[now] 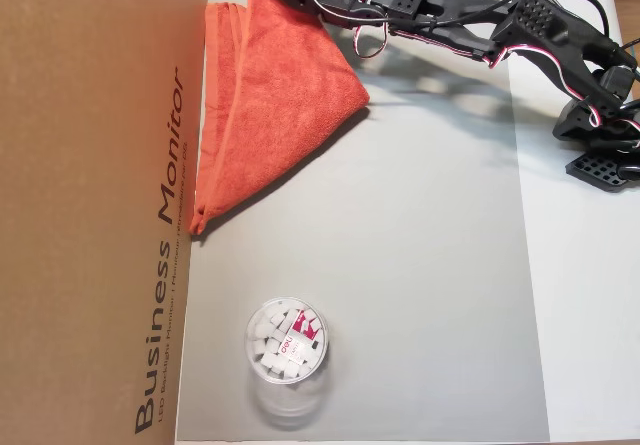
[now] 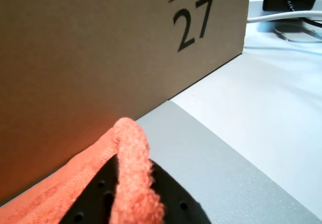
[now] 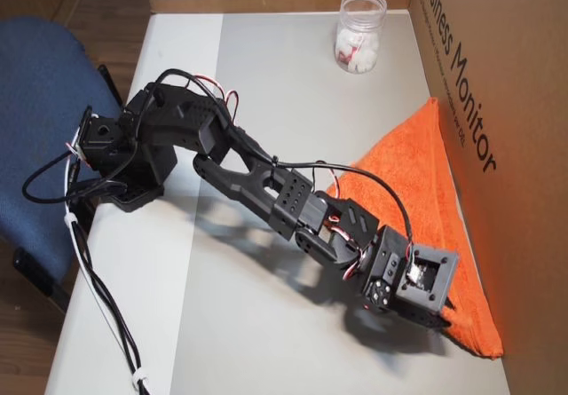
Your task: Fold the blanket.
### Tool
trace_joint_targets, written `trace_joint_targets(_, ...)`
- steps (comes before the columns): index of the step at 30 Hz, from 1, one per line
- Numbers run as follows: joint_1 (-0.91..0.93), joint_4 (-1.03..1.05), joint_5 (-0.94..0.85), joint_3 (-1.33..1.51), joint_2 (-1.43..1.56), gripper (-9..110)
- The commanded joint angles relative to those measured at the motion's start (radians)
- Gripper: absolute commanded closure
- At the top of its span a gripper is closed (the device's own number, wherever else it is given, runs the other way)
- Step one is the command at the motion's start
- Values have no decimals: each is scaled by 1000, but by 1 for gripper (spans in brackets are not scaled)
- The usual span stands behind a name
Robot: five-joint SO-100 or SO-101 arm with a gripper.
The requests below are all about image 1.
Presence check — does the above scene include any orange terry towel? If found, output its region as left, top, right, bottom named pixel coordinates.
left=188, top=0, right=372, bottom=237

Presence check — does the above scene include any clear plastic jar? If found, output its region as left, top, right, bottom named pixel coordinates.
left=243, top=296, right=332, bottom=430

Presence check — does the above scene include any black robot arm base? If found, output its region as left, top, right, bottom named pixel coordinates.
left=564, top=150, right=640, bottom=194

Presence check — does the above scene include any red white paper label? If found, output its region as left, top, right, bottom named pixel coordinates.
left=278, top=309, right=324, bottom=369

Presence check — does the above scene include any grey table mat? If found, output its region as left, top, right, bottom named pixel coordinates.
left=174, top=0, right=551, bottom=444

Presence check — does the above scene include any white eraser cubes heap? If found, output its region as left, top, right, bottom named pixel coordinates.
left=248, top=302, right=329, bottom=382

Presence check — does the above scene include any brown cardboard monitor box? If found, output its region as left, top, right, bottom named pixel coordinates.
left=0, top=0, right=211, bottom=445

